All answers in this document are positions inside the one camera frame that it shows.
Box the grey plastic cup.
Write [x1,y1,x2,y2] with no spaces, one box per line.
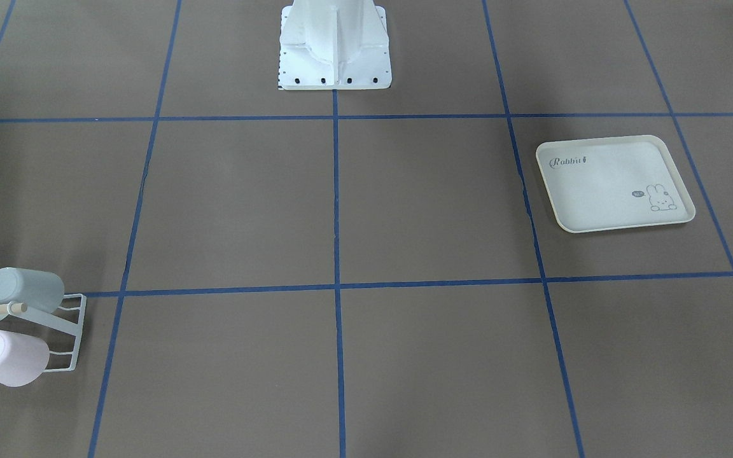
[0,267,65,313]

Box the pink plastic cup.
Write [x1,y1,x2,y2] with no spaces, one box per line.
[0,330,50,387]

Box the pale green plastic tray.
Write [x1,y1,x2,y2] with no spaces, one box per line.
[535,134,696,233]

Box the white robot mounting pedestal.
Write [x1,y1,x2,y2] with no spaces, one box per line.
[277,1,393,91]

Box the white wire cup rack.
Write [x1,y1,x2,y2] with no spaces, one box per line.
[0,293,87,372]

